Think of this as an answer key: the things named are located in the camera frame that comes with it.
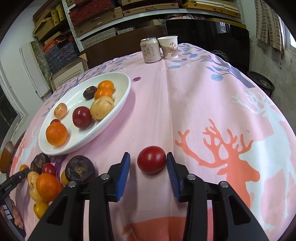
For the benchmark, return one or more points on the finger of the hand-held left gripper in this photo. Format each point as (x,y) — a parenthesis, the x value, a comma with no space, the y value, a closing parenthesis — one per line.
(20,174)

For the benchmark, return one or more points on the white oval plate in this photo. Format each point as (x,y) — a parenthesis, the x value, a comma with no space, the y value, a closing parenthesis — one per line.
(76,139)

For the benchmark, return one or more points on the stack of red patterned boxes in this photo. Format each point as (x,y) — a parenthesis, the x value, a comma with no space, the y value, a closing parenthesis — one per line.
(92,11)

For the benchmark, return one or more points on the red plum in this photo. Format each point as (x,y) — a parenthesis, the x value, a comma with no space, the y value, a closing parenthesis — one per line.
(82,117)

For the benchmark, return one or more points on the white drink can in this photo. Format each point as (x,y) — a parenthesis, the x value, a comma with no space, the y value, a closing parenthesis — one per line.
(151,52)

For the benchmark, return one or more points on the stack of wooden flat boxes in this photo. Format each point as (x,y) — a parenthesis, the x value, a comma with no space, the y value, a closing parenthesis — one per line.
(208,5)

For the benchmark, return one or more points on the black glossy screen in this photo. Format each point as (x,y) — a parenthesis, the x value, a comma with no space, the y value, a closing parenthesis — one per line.
(208,34)

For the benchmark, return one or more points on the stack of woven bamboo boxes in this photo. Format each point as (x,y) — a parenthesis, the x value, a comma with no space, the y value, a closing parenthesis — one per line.
(101,24)

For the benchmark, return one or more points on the green marble slab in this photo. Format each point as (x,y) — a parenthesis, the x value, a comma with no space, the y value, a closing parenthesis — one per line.
(39,55)

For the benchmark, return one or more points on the brown wooden chair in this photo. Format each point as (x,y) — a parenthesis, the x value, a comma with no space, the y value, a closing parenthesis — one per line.
(6,157)

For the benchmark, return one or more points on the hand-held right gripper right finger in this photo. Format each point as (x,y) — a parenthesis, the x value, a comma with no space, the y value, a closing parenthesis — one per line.
(173,176)

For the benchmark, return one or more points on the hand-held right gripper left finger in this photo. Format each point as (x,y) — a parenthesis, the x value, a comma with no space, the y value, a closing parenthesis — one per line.
(123,176)

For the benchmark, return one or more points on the dark brown wooden board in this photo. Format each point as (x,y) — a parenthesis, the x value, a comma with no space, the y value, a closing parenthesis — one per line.
(111,51)

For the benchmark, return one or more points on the pale orange passion fruit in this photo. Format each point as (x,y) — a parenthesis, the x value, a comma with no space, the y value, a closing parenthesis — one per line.
(60,111)

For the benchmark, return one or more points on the small orange mandarin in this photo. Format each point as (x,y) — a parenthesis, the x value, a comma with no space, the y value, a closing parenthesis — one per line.
(23,167)
(106,84)

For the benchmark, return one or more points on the large pale yellow passion fruit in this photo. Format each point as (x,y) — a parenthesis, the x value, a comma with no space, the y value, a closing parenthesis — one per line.
(101,108)

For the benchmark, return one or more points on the beige picture frame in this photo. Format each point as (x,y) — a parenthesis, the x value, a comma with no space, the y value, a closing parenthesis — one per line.
(69,69)

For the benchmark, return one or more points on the stack of blue patterned boxes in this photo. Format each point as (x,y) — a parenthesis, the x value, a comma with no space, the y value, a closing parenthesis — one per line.
(57,55)

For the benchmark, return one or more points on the brick pattern wallpaper sheets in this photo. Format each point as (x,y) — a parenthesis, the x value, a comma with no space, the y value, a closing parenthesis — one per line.
(269,25)

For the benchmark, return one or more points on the white metal shelf rack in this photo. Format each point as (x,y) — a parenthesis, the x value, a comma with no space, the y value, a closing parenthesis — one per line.
(74,30)

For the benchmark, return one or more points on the white paper cup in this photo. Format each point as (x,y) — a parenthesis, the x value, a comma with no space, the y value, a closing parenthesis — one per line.
(170,47)

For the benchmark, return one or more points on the small yellow-brown longan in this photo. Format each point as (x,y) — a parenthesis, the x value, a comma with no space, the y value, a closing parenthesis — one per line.
(63,178)

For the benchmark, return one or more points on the dark purple passion fruit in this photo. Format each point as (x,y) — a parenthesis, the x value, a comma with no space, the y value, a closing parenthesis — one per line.
(38,162)
(79,169)
(89,92)

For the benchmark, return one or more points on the white framed window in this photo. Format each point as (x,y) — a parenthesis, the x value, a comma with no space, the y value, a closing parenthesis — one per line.
(9,109)

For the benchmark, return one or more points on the pink deer print tablecloth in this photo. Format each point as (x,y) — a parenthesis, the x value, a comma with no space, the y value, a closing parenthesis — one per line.
(161,111)

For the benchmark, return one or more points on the yellow citrus fruit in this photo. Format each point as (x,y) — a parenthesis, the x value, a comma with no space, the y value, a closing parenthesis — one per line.
(40,208)

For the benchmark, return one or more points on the black round stool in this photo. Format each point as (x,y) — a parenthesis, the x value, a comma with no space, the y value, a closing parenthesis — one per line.
(261,82)

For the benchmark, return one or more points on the white door panel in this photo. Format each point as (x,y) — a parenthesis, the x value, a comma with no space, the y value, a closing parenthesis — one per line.
(29,67)

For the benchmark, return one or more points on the spotted yellow passion fruit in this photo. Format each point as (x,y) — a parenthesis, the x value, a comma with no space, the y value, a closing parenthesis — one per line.
(32,177)

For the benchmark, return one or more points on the bright window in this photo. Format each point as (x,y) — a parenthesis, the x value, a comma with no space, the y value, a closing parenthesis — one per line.
(290,36)

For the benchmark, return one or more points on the red cherry tomato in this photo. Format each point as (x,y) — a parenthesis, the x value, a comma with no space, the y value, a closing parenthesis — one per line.
(151,160)
(49,169)
(55,121)

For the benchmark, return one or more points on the person's left hand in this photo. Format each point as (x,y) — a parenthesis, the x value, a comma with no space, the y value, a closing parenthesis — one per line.
(17,217)

